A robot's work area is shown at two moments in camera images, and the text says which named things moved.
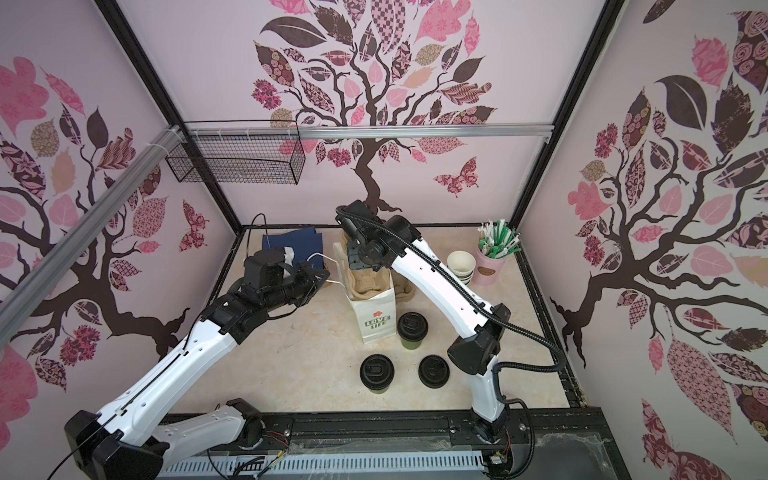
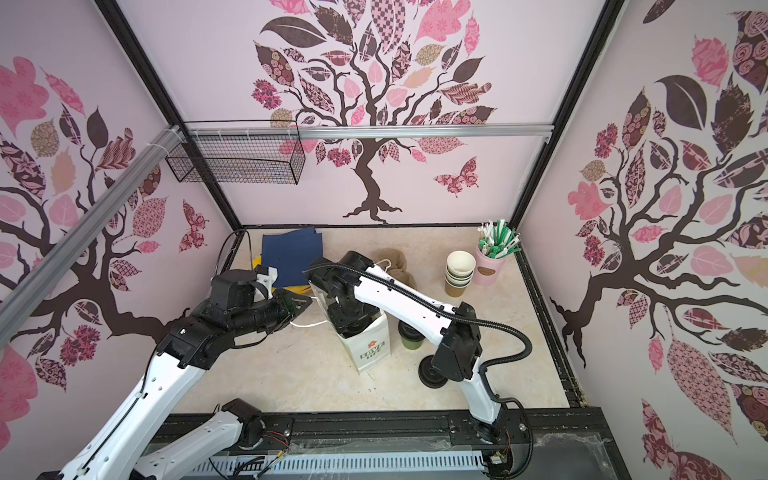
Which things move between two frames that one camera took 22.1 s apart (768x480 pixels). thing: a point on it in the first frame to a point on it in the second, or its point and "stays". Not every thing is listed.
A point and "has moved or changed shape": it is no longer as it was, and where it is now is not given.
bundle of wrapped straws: x=498 y=239 stays
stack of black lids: x=433 y=371 stays
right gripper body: x=356 y=257 to x=343 y=316
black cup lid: x=412 y=326 stays
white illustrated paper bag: x=376 y=314 has moved or changed shape
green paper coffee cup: x=411 y=345 stays
